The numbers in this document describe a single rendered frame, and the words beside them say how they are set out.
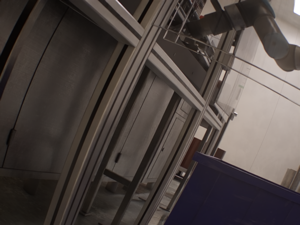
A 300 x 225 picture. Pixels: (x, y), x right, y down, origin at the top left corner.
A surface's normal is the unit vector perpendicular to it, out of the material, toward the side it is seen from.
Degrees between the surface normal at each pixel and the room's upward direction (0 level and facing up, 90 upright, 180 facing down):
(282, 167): 90
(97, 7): 90
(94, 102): 90
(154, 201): 90
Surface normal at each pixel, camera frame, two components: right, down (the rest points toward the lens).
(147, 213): -0.24, -0.14
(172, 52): 0.88, 0.40
